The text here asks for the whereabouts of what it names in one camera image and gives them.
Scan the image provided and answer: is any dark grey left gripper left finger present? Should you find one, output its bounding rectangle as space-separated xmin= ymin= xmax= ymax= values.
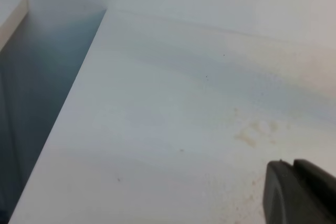
xmin=263 ymin=160 xmax=333 ymax=224

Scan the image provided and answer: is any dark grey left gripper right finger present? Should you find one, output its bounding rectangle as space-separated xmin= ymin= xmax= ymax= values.
xmin=293 ymin=159 xmax=335 ymax=215

